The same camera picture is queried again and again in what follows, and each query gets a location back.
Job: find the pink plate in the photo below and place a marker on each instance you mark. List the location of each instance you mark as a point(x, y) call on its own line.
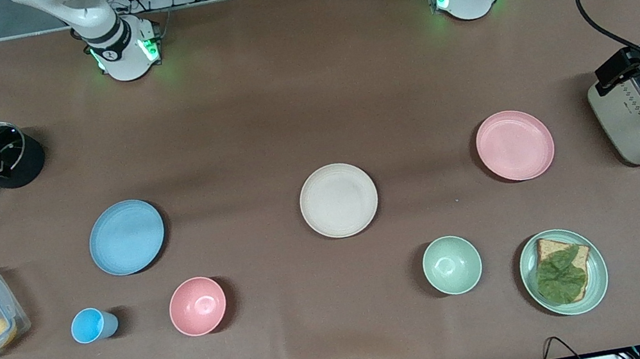
point(514, 145)

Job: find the light blue plate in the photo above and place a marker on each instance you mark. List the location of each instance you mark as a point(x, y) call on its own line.
point(127, 238)

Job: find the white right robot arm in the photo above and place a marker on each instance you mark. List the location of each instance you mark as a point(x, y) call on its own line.
point(123, 50)

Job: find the brown bread slice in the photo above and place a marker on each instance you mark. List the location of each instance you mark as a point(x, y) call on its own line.
point(549, 246)

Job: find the light blue cup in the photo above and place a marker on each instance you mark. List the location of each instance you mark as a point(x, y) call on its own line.
point(91, 325)

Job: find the light green plate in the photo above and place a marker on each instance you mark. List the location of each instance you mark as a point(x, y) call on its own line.
point(599, 270)

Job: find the green lettuce leaf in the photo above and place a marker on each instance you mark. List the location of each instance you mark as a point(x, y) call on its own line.
point(561, 279)

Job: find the light green bowl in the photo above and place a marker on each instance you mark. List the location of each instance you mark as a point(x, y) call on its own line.
point(452, 265)

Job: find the pink bowl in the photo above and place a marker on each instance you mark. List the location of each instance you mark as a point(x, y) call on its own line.
point(198, 306)

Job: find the brown table cloth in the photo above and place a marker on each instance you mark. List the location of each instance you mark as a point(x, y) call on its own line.
point(341, 72)

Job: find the beige plate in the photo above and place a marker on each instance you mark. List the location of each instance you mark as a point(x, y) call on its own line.
point(338, 200)

